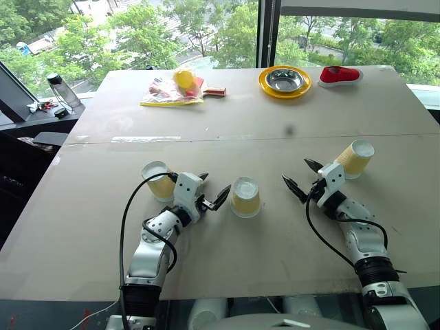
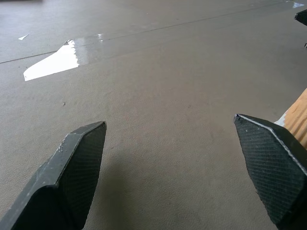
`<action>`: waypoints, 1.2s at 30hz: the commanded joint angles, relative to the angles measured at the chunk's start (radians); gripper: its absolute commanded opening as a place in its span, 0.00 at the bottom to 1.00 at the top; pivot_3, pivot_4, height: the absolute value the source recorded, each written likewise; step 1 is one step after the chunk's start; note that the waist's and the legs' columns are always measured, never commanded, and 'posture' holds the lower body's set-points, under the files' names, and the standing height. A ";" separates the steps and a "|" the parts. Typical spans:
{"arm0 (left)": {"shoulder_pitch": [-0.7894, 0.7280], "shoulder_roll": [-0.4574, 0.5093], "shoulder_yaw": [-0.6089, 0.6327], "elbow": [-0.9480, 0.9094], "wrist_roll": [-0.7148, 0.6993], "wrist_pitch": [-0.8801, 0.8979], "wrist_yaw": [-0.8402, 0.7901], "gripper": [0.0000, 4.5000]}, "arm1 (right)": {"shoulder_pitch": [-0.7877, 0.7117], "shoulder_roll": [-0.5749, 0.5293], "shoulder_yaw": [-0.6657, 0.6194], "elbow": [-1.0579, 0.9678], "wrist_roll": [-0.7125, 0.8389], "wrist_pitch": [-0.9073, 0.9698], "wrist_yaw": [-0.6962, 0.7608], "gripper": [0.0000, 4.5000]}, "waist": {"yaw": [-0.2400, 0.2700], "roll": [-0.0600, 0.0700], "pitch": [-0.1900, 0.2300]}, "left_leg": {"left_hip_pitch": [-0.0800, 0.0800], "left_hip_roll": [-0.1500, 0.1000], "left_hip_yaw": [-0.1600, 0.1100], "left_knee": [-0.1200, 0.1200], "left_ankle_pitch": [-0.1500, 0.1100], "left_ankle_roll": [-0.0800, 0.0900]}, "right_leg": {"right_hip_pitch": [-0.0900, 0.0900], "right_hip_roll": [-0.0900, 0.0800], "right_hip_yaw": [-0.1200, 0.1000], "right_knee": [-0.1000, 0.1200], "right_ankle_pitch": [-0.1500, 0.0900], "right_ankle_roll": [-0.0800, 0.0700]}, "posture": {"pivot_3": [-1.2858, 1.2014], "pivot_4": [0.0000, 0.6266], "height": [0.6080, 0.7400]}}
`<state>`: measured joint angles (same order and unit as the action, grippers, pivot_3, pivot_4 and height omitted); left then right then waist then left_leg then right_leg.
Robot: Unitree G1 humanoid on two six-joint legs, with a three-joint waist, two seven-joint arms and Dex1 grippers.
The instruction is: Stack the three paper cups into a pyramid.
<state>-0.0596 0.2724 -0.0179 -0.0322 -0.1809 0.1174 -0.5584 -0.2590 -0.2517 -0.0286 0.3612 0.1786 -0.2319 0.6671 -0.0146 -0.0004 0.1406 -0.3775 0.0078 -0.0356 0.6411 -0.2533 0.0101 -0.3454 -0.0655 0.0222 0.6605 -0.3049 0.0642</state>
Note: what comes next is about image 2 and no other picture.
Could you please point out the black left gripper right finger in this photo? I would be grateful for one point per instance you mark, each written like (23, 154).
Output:
(271, 163)

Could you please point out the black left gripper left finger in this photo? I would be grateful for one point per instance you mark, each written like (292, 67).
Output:
(72, 172)

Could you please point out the light wooden table edge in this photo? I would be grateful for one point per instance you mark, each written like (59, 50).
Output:
(298, 117)

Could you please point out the black furniture base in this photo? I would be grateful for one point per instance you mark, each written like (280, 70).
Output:
(301, 16)

